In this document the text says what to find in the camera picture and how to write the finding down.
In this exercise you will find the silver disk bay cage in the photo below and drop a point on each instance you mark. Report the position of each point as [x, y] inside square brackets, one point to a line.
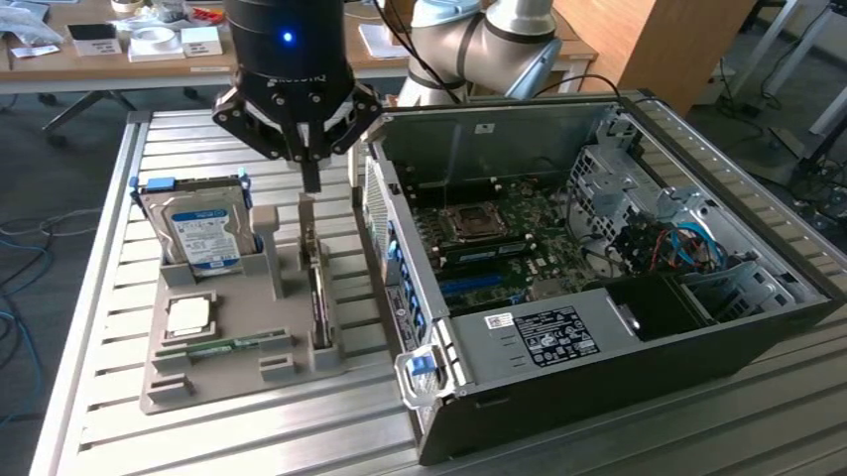
[600, 203]

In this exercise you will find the grey parts rack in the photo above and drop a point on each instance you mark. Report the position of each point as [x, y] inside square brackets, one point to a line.
[252, 317]

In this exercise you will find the beige tape roll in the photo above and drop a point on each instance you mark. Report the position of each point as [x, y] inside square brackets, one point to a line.
[126, 10]

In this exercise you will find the hard disk with blue caddy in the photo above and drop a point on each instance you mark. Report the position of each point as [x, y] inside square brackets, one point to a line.
[200, 233]

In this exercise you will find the red orange small item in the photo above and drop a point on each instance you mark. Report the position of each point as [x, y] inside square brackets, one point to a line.
[209, 15]

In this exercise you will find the open black PC case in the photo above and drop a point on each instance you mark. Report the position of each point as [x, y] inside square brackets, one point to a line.
[596, 396]

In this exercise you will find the white floor box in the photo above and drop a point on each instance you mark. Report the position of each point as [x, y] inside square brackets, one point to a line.
[721, 86]

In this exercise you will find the clear plastic bag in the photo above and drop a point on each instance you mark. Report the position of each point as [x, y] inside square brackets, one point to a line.
[27, 27]

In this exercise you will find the black graphics card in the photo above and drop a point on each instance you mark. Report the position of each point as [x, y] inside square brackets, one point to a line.
[321, 307]

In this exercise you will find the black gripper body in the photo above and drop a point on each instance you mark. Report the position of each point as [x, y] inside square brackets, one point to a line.
[292, 59]

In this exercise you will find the silver CPU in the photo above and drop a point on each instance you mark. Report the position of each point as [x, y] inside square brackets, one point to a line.
[189, 315]

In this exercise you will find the green RAM stick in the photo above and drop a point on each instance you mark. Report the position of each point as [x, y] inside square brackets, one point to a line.
[213, 345]

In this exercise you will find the grey power supply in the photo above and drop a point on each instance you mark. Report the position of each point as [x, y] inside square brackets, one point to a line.
[484, 347]

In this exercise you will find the white paper stack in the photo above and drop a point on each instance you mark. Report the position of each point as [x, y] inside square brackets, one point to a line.
[381, 42]

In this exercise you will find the blue case latch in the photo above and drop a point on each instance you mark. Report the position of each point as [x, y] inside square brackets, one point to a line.
[421, 368]

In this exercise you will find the white card red print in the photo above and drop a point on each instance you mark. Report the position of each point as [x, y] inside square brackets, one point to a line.
[37, 51]

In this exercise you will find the flat white box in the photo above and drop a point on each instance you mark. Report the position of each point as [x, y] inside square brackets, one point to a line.
[156, 55]

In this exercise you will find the green motherboard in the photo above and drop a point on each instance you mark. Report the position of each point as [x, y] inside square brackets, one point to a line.
[562, 258]

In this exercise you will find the white box black top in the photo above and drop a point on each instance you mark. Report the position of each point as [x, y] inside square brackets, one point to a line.
[97, 44]

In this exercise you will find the white tape roll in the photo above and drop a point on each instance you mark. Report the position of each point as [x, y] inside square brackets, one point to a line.
[169, 43]

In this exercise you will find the grey drive caddy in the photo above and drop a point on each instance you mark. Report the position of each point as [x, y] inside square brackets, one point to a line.
[748, 292]

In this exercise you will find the white labelled box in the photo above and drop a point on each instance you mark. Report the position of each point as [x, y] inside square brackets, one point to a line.
[202, 37]

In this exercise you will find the black castor frame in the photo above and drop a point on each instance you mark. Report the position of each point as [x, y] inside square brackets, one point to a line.
[73, 111]

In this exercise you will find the CPU socket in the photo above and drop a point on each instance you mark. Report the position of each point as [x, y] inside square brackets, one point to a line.
[473, 223]

